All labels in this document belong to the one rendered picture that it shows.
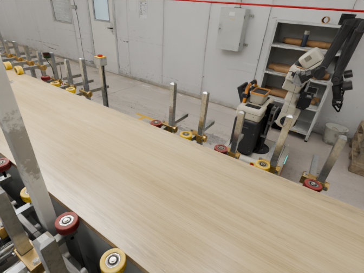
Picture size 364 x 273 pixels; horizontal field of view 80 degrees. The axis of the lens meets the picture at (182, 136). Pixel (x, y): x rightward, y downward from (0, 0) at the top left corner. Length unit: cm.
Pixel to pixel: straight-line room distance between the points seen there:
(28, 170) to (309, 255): 101
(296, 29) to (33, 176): 361
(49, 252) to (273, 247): 70
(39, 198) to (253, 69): 363
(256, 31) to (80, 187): 350
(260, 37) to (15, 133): 362
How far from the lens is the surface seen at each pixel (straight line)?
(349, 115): 403
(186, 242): 85
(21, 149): 85
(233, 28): 385
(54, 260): 66
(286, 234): 98
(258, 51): 398
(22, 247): 95
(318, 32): 381
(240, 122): 133
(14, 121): 81
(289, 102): 230
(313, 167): 151
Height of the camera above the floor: 161
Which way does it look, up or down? 31 degrees down
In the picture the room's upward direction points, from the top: 4 degrees clockwise
